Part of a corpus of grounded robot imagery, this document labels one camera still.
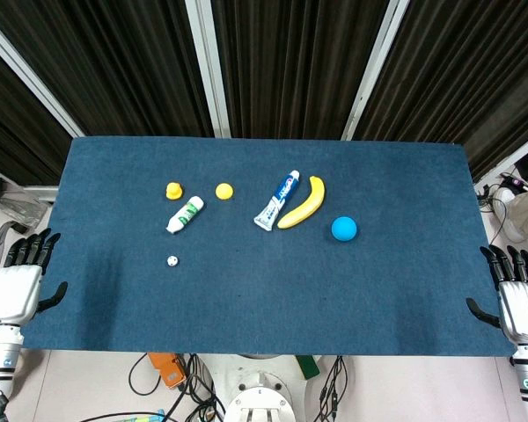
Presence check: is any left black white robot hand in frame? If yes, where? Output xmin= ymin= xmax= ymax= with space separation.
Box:
xmin=0 ymin=228 xmax=69 ymax=326

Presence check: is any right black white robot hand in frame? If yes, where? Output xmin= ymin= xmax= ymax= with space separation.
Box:
xmin=465 ymin=244 xmax=528 ymax=342

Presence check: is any clear plastic bag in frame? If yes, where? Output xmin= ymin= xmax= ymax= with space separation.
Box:
xmin=0 ymin=192 xmax=50 ymax=230

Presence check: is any white shoe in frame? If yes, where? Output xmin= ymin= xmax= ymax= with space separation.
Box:
xmin=491 ymin=186 xmax=527 ymax=243

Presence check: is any dark pleated curtain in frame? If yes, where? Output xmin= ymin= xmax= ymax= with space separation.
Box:
xmin=209 ymin=0 xmax=392 ymax=140
xmin=0 ymin=39 xmax=71 ymax=186
xmin=0 ymin=0 xmax=215 ymax=138
xmin=354 ymin=0 xmax=528 ymax=182

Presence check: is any orange handheld device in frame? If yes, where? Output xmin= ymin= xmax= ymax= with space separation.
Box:
xmin=147 ymin=351 xmax=187 ymax=390

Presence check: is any green white toothpaste tube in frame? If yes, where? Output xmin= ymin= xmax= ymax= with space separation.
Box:
xmin=165 ymin=195 xmax=205 ymax=236

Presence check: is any blue ball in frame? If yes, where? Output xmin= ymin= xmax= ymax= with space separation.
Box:
xmin=331 ymin=215 xmax=358 ymax=243

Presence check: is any green flat object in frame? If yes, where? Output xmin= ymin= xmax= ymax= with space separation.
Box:
xmin=295 ymin=354 xmax=321 ymax=381

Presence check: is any yellow banana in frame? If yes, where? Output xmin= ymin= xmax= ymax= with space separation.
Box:
xmin=276 ymin=175 xmax=326 ymax=230

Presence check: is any blue table cloth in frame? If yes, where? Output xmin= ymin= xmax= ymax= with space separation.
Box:
xmin=19 ymin=135 xmax=517 ymax=358

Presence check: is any blue white toothpaste tube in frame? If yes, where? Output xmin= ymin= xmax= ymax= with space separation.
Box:
xmin=253 ymin=170 xmax=301 ymax=232

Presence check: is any white robot torso base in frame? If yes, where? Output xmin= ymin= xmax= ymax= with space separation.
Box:
xmin=223 ymin=353 xmax=310 ymax=422

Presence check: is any white frame post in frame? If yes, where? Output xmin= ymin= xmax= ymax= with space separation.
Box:
xmin=341 ymin=0 xmax=411 ymax=141
xmin=471 ymin=136 xmax=528 ymax=186
xmin=0 ymin=11 xmax=87 ymax=138
xmin=184 ymin=0 xmax=232 ymax=139

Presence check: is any black cable loop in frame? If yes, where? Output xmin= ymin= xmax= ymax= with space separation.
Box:
xmin=128 ymin=352 xmax=165 ymax=396

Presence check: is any black cable bundle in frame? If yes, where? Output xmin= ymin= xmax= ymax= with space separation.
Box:
xmin=317 ymin=355 xmax=349 ymax=422
xmin=160 ymin=353 xmax=226 ymax=422

